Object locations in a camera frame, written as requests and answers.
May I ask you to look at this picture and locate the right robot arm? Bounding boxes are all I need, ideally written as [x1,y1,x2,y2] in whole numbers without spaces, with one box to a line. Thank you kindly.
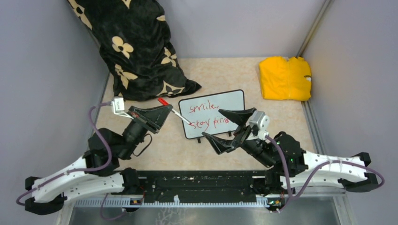
[202,108,385,195]

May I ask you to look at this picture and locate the yellow folded cloth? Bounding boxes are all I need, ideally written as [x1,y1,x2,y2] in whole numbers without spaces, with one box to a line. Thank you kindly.
[259,56,312,101]

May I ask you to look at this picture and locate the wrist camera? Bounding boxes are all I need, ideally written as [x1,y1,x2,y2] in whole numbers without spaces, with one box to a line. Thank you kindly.
[111,97,133,119]
[247,110,270,141]

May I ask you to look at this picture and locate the black framed whiteboard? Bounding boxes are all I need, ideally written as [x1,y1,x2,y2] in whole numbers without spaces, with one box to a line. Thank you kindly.
[178,89,245,140]

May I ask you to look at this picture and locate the aluminium side rail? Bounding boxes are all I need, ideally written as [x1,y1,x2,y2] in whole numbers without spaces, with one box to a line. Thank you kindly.
[301,101,346,197]

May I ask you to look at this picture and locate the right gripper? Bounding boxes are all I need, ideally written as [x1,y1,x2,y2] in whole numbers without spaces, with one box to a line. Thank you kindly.
[202,107,276,168]

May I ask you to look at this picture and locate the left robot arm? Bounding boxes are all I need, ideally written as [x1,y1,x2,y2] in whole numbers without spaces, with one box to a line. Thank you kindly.
[16,100,173,215]

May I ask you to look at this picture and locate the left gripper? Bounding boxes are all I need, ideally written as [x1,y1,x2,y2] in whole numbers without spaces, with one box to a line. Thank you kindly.
[118,104,174,159]

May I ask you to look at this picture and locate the red marker cap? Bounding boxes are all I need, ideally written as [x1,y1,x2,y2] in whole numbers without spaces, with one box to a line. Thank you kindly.
[158,98,169,105]

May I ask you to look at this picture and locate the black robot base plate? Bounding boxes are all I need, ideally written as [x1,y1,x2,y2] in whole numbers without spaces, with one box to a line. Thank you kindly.
[99,169,296,209]

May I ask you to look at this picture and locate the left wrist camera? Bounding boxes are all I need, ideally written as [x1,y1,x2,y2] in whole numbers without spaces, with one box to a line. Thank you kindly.
[111,97,133,119]

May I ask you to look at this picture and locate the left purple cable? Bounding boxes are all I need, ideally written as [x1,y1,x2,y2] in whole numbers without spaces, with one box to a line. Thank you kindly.
[15,101,113,222]

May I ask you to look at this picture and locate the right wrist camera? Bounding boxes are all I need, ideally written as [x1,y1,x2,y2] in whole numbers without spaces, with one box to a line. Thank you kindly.
[247,110,270,141]

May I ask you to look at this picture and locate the black floral blanket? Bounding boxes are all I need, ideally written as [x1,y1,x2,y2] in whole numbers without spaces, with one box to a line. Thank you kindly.
[69,0,201,102]

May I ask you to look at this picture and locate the red whiteboard marker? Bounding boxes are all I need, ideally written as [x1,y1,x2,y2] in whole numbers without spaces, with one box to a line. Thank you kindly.
[171,109,191,125]

